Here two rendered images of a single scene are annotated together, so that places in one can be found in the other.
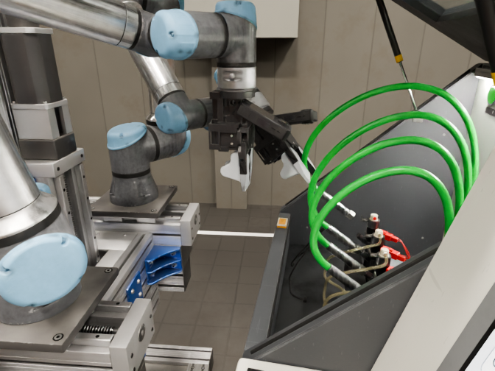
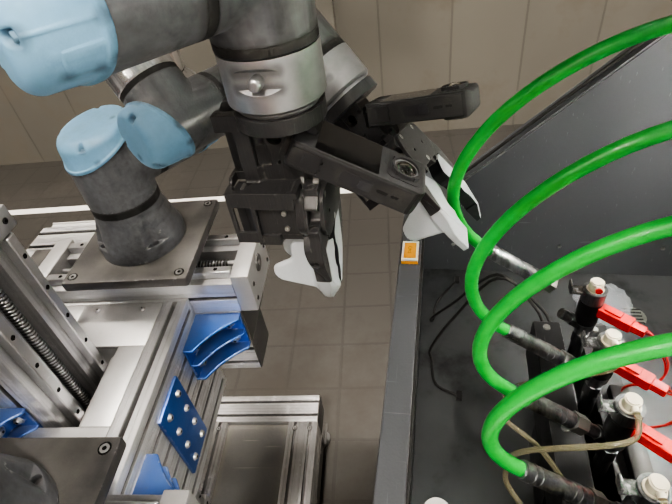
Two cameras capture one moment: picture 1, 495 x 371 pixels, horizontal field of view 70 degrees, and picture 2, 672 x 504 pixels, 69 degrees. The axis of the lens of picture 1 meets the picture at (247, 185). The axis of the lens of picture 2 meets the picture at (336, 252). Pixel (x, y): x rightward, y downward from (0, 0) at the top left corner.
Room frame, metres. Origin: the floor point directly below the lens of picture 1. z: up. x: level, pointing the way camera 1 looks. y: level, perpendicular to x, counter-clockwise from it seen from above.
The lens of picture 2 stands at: (0.36, -0.03, 1.57)
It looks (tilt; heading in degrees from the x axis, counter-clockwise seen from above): 41 degrees down; 5
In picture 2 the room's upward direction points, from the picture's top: 9 degrees counter-clockwise
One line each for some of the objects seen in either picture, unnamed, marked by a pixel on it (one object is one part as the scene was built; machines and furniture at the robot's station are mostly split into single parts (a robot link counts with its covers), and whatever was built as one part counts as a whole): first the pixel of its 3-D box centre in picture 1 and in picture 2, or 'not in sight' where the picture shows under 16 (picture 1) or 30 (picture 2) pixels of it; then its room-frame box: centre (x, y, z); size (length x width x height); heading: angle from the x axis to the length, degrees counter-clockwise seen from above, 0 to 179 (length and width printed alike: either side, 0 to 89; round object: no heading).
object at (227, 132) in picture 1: (233, 120); (284, 168); (0.72, 0.03, 1.36); 0.09 x 0.08 x 0.12; 79
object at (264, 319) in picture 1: (273, 285); (404, 381); (0.82, -0.07, 0.87); 0.62 x 0.04 x 0.16; 169
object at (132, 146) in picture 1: (130, 146); (109, 157); (1.06, 0.36, 1.20); 0.13 x 0.12 x 0.14; 137
